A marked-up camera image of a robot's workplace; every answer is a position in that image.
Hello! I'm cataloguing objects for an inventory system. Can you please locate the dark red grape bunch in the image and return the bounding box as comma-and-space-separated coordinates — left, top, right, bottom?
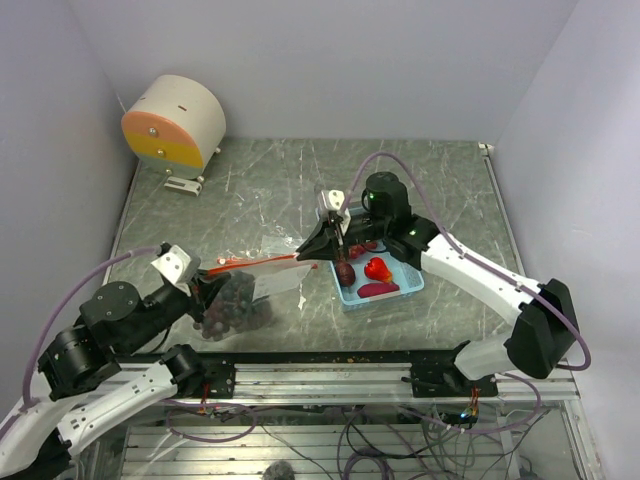
193, 298, 254, 342

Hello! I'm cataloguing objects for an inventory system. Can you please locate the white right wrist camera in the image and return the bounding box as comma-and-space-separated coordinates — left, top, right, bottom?
317, 189, 351, 226

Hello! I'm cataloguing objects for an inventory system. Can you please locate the white bracket block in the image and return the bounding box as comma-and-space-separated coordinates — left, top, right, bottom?
164, 176, 202, 197

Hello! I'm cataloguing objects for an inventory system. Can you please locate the magenta eggplant toy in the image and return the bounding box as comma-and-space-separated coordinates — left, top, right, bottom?
357, 282, 399, 298

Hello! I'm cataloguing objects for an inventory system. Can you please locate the dark blue grape bunch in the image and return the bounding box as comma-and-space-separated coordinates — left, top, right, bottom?
216, 271, 273, 330

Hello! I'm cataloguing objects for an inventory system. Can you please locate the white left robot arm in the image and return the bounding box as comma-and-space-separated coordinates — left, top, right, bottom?
1, 270, 230, 479

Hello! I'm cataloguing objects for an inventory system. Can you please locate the clear orange-zip bag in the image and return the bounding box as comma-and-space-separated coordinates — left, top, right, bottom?
192, 253, 318, 342

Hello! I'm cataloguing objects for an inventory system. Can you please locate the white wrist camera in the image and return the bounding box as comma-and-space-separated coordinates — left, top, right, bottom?
317, 189, 351, 226
151, 245, 201, 287

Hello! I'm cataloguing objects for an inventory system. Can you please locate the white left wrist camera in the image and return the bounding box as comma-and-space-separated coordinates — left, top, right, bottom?
151, 245, 201, 287

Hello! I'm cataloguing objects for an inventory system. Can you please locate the aluminium rail base frame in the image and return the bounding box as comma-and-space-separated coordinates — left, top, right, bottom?
59, 349, 591, 480

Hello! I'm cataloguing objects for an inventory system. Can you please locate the pink grape bunch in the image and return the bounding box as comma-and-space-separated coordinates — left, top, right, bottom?
348, 241, 378, 260

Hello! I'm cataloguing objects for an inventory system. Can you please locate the light blue plastic basket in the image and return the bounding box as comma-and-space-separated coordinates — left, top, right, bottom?
328, 240, 425, 312

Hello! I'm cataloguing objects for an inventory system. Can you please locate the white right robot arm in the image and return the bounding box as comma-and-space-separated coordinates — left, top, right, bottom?
297, 172, 578, 396

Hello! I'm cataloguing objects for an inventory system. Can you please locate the round pastel drawer cabinet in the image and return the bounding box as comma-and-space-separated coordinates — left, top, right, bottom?
121, 74, 227, 180

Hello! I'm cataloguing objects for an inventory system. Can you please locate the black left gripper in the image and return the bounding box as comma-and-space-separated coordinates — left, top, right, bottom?
120, 265, 231, 353

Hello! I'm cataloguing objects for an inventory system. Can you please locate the dark red round fruit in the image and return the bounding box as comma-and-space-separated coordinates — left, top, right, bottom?
334, 261, 356, 288

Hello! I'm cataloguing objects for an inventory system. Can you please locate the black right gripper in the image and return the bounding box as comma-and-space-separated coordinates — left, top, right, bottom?
296, 211, 390, 261

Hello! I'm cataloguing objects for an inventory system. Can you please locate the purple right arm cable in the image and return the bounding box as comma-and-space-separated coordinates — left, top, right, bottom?
339, 151, 592, 434

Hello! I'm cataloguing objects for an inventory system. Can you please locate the loose cable bundle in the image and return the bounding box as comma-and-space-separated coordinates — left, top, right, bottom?
164, 394, 541, 480

